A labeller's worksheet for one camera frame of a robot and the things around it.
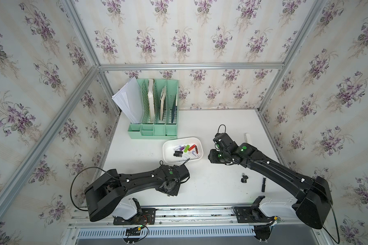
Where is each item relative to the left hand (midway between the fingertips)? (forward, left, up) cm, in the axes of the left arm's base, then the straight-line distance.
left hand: (174, 194), depth 80 cm
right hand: (+14, -20, +14) cm, 28 cm away
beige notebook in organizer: (+53, +9, +21) cm, 58 cm away
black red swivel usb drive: (+26, -13, +2) cm, 29 cm away
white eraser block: (+35, -48, +3) cm, 60 cm away
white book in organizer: (+50, +16, +23) cm, 57 cm away
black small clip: (+7, -39, +3) cm, 39 cm away
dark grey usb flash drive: (+24, -1, +1) cm, 24 cm away
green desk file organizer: (+52, +12, +10) cm, 55 cm away
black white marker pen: (+3, -49, +2) cm, 49 cm away
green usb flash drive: (+28, -7, +1) cm, 29 cm away
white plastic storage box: (+28, +5, +4) cm, 29 cm away
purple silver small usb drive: (+28, -4, +1) cm, 28 cm away
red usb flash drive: (+28, -10, +1) cm, 30 cm away
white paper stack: (+52, +30, +23) cm, 64 cm away
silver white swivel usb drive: (+28, -1, +1) cm, 28 cm away
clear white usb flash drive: (+24, -12, +1) cm, 27 cm away
